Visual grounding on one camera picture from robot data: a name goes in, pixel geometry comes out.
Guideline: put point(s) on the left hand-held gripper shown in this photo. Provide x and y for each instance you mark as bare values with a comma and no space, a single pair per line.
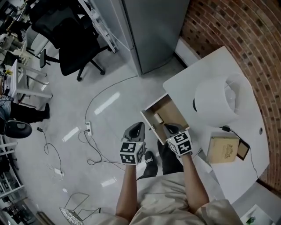
128,157

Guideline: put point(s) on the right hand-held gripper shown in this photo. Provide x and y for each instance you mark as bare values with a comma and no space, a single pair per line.
182,145

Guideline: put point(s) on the small white object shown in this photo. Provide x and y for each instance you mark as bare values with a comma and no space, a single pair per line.
158,118

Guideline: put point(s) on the white wooden drawer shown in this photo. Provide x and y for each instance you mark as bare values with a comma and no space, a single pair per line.
166,109

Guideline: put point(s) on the person's right forearm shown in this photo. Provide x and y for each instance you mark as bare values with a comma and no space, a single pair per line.
193,184

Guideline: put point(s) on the person's left forearm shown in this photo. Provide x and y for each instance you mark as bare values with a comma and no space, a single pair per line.
128,191

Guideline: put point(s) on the person's black trousers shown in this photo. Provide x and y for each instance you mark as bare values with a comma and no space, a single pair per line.
171,160

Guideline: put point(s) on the person's black shoe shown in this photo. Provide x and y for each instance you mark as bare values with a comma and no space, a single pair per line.
151,162

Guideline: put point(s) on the white power strip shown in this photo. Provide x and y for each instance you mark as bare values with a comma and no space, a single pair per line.
58,171
88,128

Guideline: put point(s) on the beige book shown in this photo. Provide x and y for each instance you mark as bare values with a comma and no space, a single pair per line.
221,150

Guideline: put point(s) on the white desk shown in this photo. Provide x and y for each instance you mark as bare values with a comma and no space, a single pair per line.
186,77

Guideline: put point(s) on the white shade black table lamp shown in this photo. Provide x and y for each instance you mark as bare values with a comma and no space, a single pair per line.
219,99

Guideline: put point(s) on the person's beige shirt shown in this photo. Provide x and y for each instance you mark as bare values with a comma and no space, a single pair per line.
164,197

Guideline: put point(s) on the black smartphone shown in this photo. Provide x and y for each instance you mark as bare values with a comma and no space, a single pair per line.
243,149

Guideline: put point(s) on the grey refrigerator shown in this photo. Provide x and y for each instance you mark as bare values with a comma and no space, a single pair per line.
153,33

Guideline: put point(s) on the black office chair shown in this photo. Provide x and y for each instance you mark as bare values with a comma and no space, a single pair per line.
72,44

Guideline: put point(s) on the white shelf rack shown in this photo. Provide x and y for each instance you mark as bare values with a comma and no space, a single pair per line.
101,24

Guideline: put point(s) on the black round-base chair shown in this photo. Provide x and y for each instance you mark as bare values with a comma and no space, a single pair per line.
18,129

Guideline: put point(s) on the small green plant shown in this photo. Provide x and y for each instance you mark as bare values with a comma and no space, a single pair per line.
250,219

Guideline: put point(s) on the white side table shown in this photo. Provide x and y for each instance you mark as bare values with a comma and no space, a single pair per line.
263,215

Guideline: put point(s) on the grey chair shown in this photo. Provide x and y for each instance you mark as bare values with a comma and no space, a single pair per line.
37,42

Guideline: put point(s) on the white metal frame table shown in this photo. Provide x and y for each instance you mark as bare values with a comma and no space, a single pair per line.
8,175

